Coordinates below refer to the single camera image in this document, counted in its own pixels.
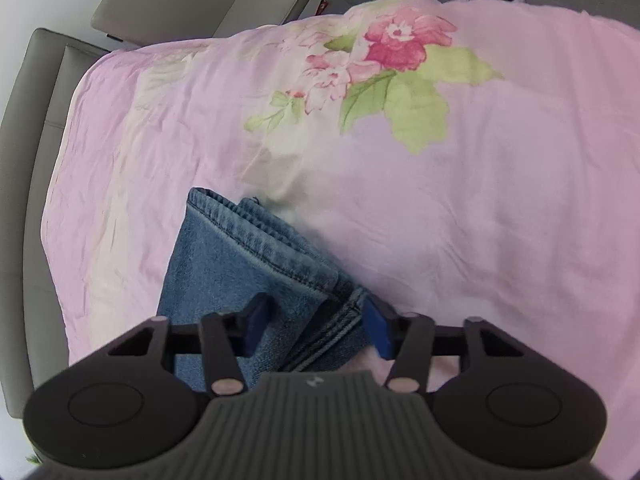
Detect grey upholstered bedside cabinet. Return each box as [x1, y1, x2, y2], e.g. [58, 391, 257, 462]
[90, 0, 328, 52]

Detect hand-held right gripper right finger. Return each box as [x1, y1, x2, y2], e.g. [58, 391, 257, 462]
[362, 294, 526, 393]

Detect pink floral blanket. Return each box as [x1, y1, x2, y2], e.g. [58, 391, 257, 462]
[42, 0, 640, 461]

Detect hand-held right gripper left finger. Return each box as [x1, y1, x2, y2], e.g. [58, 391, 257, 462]
[107, 292, 275, 396]

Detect grey upholstered bed headboard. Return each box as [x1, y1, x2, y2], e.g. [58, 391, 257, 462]
[0, 27, 113, 421]

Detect blue denim pants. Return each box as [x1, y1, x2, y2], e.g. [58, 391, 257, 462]
[156, 187, 386, 393]

